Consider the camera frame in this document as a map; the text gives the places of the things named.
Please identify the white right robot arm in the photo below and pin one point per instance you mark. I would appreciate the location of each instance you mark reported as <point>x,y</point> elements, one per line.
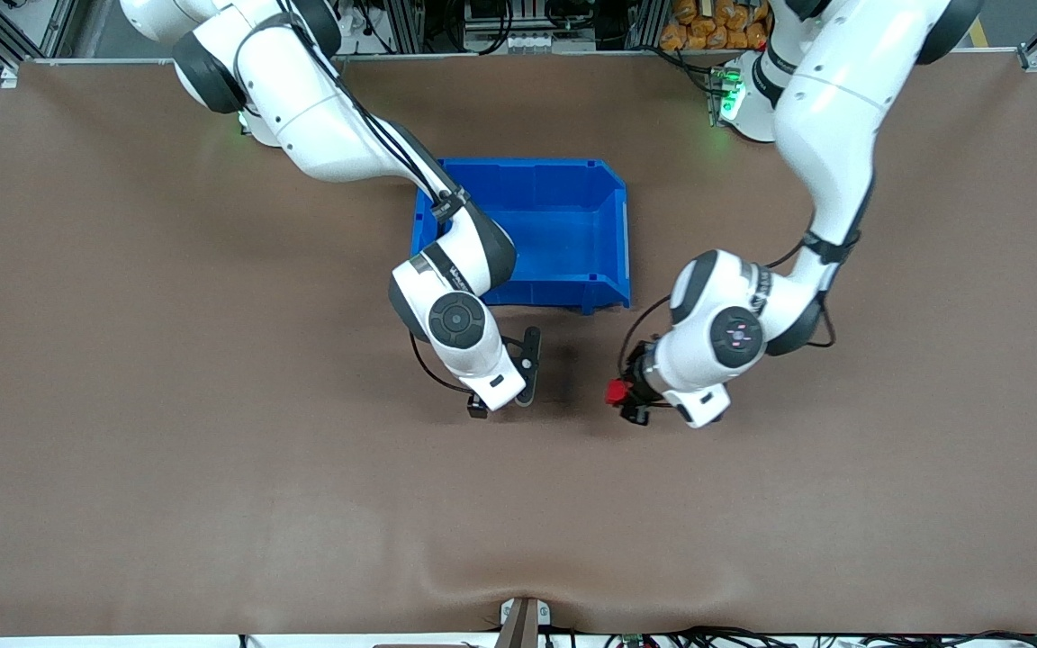
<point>302,99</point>

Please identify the white power strip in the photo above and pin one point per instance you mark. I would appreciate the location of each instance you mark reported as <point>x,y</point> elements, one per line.
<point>355,22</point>

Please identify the brown table cover mat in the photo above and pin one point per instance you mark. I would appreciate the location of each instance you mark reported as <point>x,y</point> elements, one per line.
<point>212,504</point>

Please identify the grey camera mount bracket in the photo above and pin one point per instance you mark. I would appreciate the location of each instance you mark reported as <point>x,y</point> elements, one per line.
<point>523,621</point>

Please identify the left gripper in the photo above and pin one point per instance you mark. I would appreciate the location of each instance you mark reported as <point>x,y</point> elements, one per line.
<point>638,382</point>

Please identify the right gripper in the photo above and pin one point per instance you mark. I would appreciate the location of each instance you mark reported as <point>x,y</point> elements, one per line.
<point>477,409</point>

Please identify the blue plastic storage bin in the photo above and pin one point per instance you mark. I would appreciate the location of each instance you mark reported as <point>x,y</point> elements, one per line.
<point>563,234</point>

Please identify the red cube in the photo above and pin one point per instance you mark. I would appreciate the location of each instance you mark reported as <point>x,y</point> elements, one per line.
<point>615,392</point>

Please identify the orange packaged goods pile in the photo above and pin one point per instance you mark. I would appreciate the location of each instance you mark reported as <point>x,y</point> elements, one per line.
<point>712,27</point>

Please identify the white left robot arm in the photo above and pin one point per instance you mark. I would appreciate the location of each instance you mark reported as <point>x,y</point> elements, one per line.
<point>843,99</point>

